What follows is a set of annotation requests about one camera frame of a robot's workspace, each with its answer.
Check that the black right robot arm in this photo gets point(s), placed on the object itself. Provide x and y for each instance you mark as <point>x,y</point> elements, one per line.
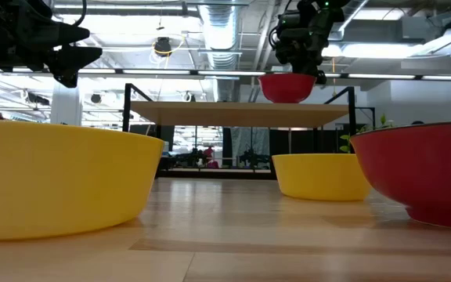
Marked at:
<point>333,9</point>

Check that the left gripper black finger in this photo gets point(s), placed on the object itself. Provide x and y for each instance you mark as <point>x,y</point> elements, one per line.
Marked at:
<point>73,62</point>
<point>71,34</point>

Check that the red bowl floral inside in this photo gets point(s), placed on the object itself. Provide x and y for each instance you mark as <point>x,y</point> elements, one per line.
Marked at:
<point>425,176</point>
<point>286,90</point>

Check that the yellow mini bowl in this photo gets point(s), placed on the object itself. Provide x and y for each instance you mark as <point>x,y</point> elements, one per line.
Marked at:
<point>319,178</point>
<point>53,180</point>

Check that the long overhead light bar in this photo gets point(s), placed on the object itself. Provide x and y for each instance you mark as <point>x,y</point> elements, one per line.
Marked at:
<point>155,72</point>

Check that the background black robot arm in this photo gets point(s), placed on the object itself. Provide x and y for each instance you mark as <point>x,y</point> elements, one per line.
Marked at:
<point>253,158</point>
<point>190,158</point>

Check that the white pillar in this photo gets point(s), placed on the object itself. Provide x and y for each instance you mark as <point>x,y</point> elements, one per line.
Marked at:
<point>66,105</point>

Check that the green plant white pot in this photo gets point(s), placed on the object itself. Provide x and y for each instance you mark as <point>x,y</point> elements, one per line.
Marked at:
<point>344,149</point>

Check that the ceiling light panel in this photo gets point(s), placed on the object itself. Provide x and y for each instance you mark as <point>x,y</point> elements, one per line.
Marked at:
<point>378,51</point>

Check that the wooden shelf black metal legs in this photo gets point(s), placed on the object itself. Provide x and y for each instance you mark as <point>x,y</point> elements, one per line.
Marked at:
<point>241,113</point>

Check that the silver ceiling duct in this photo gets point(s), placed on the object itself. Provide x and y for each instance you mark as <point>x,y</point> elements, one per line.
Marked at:
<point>221,31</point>

